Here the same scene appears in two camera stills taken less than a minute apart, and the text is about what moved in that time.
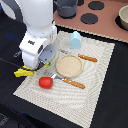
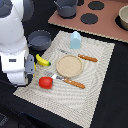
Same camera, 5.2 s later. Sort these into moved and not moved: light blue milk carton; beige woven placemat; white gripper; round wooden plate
Moved: white gripper
Not moved: light blue milk carton; beige woven placemat; round wooden plate
